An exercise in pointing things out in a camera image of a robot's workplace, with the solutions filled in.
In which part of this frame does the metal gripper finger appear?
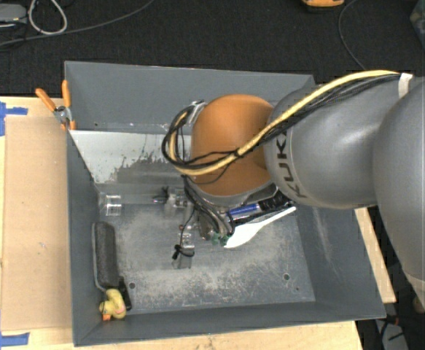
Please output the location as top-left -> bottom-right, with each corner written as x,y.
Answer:
171,231 -> 196,271
163,186 -> 190,215

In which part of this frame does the grey metal bin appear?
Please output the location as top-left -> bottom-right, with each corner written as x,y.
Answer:
63,60 -> 387,348

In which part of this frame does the clear glass cube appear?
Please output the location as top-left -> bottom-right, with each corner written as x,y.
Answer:
98,193 -> 122,217

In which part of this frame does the black foam block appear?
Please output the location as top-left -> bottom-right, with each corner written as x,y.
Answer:
91,221 -> 121,291

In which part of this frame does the yellow rubber duck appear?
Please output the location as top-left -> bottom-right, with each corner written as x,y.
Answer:
98,288 -> 128,322

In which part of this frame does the brown cardboard board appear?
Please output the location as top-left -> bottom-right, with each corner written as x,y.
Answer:
0,114 -> 74,333

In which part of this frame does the black cylinder on white bracket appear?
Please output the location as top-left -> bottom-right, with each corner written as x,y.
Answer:
223,191 -> 297,249

